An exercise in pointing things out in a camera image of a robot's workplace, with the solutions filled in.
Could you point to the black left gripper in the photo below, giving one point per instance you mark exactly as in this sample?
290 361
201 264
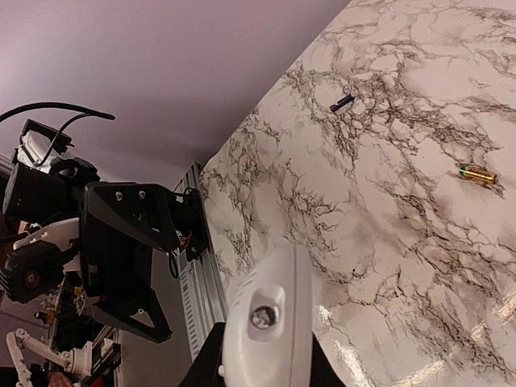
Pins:
121 225

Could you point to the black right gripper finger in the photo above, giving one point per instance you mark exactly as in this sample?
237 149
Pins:
204 370

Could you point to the white remote control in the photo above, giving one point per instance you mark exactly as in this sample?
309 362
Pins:
268 334

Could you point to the black battery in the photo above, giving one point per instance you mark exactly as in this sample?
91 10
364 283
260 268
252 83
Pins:
341 103

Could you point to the gold AA battery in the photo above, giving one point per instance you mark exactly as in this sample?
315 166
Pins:
472 172

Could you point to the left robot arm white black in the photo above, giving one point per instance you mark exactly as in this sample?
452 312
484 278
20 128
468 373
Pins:
42 198

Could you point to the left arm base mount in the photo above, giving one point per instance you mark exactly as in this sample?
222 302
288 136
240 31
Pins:
188 217

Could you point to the front aluminium rail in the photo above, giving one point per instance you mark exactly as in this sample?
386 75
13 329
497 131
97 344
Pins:
192 304

